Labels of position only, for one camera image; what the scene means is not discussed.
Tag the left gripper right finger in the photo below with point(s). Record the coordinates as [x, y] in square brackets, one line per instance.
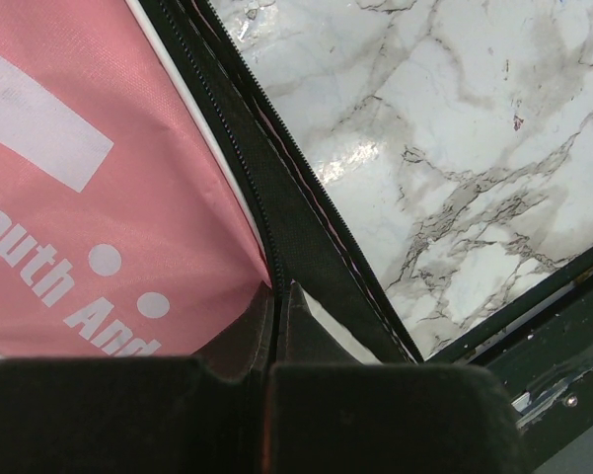
[329, 414]

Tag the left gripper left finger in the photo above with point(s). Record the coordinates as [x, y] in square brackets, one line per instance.
[195, 413]

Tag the pink racket cover bag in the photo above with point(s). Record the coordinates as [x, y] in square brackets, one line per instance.
[152, 203]

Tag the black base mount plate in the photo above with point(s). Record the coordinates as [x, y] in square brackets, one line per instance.
[540, 347]

